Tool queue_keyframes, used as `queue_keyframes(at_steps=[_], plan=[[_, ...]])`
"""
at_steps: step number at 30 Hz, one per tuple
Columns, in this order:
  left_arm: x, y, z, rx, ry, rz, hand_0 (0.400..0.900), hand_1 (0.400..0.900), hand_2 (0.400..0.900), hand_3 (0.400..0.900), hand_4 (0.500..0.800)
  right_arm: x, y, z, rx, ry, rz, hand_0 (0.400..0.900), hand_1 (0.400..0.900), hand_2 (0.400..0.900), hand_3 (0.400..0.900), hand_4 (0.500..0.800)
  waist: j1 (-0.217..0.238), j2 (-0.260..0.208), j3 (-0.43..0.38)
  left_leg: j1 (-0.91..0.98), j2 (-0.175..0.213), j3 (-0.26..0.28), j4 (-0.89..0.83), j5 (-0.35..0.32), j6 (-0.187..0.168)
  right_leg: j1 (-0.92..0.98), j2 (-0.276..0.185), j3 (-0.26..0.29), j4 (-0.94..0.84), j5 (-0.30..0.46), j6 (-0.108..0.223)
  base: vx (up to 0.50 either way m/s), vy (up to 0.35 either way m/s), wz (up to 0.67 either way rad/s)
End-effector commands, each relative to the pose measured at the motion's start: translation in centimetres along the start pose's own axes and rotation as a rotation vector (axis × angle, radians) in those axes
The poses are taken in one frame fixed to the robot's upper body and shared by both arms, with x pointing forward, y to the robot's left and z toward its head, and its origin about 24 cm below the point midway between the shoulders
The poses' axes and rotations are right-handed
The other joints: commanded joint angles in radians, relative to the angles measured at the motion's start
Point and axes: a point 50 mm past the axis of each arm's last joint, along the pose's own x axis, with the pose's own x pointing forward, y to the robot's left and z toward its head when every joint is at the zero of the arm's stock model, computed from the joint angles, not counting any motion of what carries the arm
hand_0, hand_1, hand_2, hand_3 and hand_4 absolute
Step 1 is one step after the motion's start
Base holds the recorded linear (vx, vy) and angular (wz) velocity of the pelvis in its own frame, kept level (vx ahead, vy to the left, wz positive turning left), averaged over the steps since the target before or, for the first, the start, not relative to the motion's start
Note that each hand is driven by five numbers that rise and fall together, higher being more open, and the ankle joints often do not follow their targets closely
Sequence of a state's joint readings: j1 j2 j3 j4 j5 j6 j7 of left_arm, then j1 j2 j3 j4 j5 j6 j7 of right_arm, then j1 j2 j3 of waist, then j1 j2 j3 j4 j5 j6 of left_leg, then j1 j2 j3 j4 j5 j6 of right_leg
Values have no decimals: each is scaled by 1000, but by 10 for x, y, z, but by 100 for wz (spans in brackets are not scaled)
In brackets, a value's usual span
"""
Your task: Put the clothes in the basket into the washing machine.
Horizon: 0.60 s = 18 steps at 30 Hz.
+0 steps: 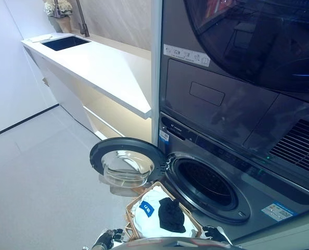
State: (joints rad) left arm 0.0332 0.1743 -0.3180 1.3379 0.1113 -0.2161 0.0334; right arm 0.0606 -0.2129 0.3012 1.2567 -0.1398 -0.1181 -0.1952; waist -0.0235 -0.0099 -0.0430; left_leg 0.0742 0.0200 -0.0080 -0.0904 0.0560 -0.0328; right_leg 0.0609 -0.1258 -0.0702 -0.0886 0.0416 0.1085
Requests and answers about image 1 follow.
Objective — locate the round washing machine door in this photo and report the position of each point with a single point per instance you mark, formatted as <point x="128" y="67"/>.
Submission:
<point x="123" y="145"/>

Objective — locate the gray front-load washing machine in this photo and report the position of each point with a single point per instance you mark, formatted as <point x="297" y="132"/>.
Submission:
<point x="261" y="182"/>

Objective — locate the white instruction strip sticker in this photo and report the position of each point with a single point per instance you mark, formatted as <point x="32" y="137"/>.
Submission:
<point x="185" y="55"/>

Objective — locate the dark metal faucet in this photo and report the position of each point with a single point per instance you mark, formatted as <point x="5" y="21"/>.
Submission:
<point x="85" y="30"/>

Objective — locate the dark gray stacked dryer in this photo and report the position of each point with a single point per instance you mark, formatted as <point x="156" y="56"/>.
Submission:
<point x="196" y="83"/>

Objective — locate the tan flower pot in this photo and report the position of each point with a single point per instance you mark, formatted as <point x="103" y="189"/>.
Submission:
<point x="65" y="24"/>

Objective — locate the white base cabinet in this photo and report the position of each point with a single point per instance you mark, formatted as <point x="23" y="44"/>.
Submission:
<point x="66" y="88"/>

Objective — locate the white countertop slab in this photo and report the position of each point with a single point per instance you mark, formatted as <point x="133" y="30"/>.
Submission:
<point x="105" y="67"/>

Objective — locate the silver robot torso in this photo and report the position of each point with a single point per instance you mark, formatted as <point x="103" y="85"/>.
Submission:
<point x="170" y="244"/>

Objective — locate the black rectangular sink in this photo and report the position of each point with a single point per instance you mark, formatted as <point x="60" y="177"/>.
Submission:
<point x="64" y="43"/>

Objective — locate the white garment with blue label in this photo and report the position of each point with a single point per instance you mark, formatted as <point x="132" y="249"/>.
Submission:
<point x="145" y="225"/>

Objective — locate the white vertical side panel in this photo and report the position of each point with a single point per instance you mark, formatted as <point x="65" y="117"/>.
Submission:
<point x="156" y="65"/>

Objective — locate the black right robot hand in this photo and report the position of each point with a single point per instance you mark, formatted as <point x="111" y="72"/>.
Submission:
<point x="218" y="234"/>

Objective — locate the blue white energy sticker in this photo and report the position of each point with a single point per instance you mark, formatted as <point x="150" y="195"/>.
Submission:
<point x="164" y="136"/>

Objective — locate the brown wicker laundry basket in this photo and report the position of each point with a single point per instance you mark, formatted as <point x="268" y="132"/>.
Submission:
<point x="129" y="208"/>

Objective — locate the black garment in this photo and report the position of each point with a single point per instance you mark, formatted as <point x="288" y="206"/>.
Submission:
<point x="171" y="216"/>

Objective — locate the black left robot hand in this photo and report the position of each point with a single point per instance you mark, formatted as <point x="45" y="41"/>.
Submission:
<point x="111" y="237"/>

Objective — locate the blue bordered info sticker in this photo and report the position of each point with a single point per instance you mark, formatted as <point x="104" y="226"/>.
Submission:
<point x="278" y="211"/>

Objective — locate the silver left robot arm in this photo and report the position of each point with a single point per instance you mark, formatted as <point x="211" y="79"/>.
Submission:
<point x="98" y="244"/>

